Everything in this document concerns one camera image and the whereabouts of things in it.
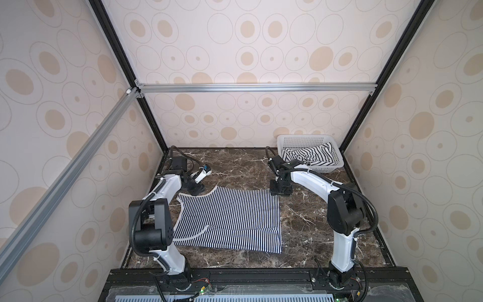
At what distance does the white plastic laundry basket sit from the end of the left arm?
0.50 m

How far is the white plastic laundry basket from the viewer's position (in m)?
1.05

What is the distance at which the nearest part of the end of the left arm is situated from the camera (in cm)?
76
